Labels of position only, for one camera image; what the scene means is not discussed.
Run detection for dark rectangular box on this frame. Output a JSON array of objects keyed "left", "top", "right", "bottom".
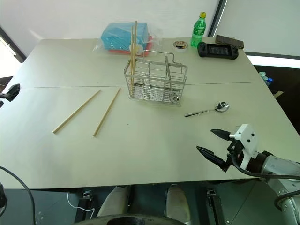
[{"left": 215, "top": 34, "right": 245, "bottom": 50}]

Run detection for metal wire cutlery basket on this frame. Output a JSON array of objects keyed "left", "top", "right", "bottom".
[{"left": 123, "top": 50, "right": 188, "bottom": 105}]

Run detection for black table leg bracket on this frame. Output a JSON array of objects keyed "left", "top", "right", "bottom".
[
  {"left": 78, "top": 190, "right": 94, "bottom": 213},
  {"left": 207, "top": 189, "right": 225, "bottom": 225}
]

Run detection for white thin cable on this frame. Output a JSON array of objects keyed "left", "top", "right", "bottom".
[{"left": 67, "top": 191, "right": 96, "bottom": 219}]

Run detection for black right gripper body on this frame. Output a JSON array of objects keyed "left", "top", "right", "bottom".
[{"left": 221, "top": 137, "right": 245, "bottom": 173}]

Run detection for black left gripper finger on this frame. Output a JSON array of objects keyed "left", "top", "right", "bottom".
[{"left": 0, "top": 83, "right": 21, "bottom": 103}]

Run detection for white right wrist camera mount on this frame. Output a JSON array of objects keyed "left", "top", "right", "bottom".
[{"left": 229, "top": 123, "right": 258, "bottom": 170}]

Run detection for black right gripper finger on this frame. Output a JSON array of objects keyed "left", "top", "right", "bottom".
[
  {"left": 196, "top": 145, "right": 227, "bottom": 169},
  {"left": 210, "top": 128, "right": 232, "bottom": 143}
]

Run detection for white rounded foot shape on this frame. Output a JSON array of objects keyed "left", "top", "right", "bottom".
[
  {"left": 165, "top": 184, "right": 191, "bottom": 223},
  {"left": 97, "top": 186, "right": 130, "bottom": 218}
]

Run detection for grey window frame post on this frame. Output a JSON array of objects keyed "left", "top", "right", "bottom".
[{"left": 208, "top": 0, "right": 228, "bottom": 38}]

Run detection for blue capped water bottles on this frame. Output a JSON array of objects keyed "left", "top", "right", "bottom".
[{"left": 258, "top": 71, "right": 274, "bottom": 85}]

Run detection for plastic bag with blue cloths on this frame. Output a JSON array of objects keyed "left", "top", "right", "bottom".
[{"left": 92, "top": 22, "right": 164, "bottom": 58}]

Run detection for wooden chopstick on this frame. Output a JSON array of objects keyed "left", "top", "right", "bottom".
[
  {"left": 52, "top": 89, "right": 102, "bottom": 135},
  {"left": 129, "top": 25, "right": 135, "bottom": 94},
  {"left": 93, "top": 87, "right": 121, "bottom": 137},
  {"left": 131, "top": 20, "right": 138, "bottom": 95}
]

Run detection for green plastic soda bottle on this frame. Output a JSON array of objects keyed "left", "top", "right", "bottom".
[{"left": 190, "top": 12, "right": 208, "bottom": 48}]

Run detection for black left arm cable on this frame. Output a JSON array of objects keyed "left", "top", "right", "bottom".
[{"left": 0, "top": 165, "right": 36, "bottom": 225}]

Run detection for metal spoon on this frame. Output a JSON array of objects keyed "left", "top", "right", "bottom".
[
  {"left": 165, "top": 55, "right": 180, "bottom": 103},
  {"left": 184, "top": 101, "right": 231, "bottom": 118}
]

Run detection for black handheld game console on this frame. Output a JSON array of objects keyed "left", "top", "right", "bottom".
[{"left": 197, "top": 41, "right": 240, "bottom": 60}]

